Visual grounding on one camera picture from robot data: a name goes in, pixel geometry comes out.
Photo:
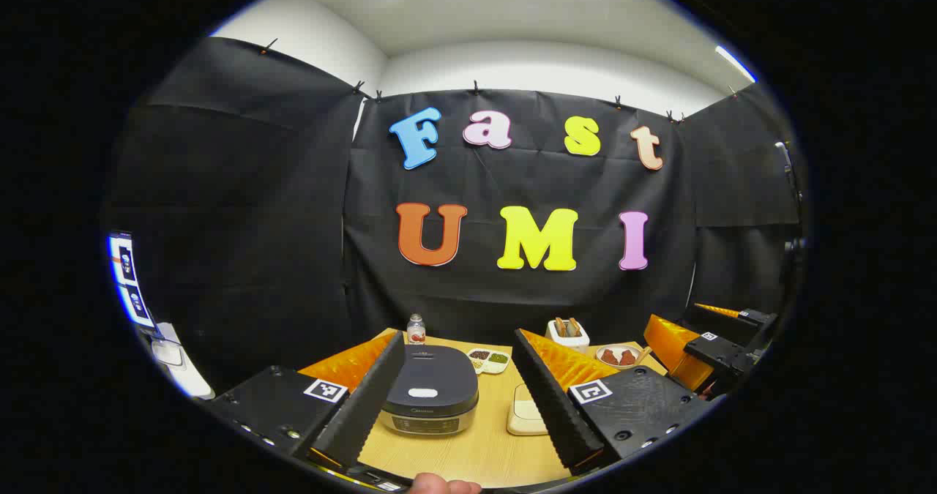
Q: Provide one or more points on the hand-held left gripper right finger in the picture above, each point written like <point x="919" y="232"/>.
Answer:
<point x="553" y="406"/>

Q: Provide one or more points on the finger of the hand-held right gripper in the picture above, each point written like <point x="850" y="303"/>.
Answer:
<point x="673" y="347"/>
<point x="732" y="322"/>

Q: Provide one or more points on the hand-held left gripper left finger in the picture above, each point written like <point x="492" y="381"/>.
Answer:
<point x="366" y="406"/>

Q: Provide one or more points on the cream rice container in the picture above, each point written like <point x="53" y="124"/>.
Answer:
<point x="525" y="412"/>

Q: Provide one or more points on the dark grey rice cooker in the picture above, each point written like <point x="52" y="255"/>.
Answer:
<point x="430" y="384"/>

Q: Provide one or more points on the brown meat piece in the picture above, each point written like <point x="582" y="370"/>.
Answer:
<point x="628" y="358"/>
<point x="609" y="357"/>

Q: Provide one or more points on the white round plate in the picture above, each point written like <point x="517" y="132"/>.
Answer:
<point x="619" y="356"/>

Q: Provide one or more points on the white toaster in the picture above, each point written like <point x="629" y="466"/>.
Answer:
<point x="569" y="342"/>

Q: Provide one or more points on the white divided bean dish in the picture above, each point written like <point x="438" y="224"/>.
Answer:
<point x="489" y="361"/>

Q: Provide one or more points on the toast slice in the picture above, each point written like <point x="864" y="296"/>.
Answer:
<point x="560" y="326"/>
<point x="574" y="327"/>

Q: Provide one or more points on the clear drink bottle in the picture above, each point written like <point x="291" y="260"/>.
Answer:
<point x="416" y="331"/>

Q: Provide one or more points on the metal stand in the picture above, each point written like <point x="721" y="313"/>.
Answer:
<point x="792" y="179"/>

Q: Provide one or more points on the lit display screen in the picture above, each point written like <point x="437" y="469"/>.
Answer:
<point x="130" y="278"/>

